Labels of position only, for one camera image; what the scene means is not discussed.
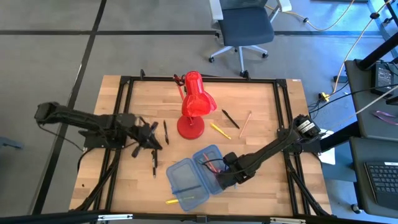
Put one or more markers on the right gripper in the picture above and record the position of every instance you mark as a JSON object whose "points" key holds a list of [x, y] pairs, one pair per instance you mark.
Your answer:
{"points": [[234, 175]]}

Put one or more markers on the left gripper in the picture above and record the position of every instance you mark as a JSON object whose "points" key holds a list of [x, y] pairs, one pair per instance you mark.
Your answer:
{"points": [[140, 133]]}

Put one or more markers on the black pen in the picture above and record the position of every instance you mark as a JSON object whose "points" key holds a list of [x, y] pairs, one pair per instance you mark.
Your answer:
{"points": [[156, 158], [230, 119], [166, 132], [153, 165]]}

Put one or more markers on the red pen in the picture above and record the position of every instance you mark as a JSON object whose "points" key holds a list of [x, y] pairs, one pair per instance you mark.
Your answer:
{"points": [[211, 162]]}

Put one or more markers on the blue plastic supply box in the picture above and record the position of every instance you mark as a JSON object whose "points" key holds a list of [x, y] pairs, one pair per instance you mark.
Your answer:
{"points": [[183, 174]]}

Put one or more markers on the yellow highlighter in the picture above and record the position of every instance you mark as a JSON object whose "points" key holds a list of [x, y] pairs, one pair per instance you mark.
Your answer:
{"points": [[172, 201], [220, 130]]}

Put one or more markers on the tan pencil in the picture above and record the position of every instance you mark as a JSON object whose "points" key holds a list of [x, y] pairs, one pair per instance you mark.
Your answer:
{"points": [[245, 124]]}

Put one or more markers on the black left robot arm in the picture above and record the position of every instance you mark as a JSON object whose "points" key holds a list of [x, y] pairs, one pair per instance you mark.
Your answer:
{"points": [[77, 119]]}

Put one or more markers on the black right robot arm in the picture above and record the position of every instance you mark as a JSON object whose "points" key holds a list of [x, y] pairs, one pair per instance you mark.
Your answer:
{"points": [[273, 146]]}

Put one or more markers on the red desk lamp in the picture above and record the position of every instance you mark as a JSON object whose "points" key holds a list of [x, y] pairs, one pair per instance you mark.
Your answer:
{"points": [[196, 102]]}

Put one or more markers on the white paper sheet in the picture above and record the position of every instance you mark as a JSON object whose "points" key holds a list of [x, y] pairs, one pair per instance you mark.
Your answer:
{"points": [[328, 155]]}

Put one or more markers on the black stand beam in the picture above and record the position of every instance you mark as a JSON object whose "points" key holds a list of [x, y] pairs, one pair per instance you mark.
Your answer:
{"points": [[339, 137], [379, 53]]}

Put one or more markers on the yellow plug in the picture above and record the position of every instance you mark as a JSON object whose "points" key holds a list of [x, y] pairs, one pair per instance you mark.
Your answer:
{"points": [[324, 97]]}

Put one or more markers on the black crossbeam with brackets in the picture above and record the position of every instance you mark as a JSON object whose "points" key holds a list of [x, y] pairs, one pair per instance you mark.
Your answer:
{"points": [[46, 217]]}

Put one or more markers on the black caster wheel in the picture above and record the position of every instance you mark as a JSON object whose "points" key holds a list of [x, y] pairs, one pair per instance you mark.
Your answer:
{"points": [[356, 208]]}

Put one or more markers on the grey desk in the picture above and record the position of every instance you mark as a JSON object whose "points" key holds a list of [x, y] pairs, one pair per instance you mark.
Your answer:
{"points": [[367, 109], [360, 186]]}

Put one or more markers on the office chair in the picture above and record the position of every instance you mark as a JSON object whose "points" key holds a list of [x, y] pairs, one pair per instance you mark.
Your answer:
{"points": [[245, 25]]}

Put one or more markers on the grey floor object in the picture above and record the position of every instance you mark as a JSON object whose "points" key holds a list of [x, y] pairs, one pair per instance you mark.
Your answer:
{"points": [[9, 143]]}

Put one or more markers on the black keyboard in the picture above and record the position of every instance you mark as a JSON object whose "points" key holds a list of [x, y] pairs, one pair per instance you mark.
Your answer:
{"points": [[384, 183]]}

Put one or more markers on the pink ribbon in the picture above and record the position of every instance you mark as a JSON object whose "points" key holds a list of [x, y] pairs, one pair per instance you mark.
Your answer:
{"points": [[385, 116]]}

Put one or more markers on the black power adapter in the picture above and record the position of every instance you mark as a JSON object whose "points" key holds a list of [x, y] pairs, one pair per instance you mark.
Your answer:
{"points": [[383, 77]]}

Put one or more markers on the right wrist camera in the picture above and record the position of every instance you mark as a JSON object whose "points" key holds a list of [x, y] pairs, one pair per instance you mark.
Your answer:
{"points": [[230, 158]]}

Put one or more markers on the black table frame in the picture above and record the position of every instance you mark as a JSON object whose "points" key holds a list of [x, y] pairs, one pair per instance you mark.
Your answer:
{"points": [[248, 80]]}

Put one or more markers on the grey metal frame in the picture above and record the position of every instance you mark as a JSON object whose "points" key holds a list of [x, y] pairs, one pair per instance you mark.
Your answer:
{"points": [[377, 18]]}

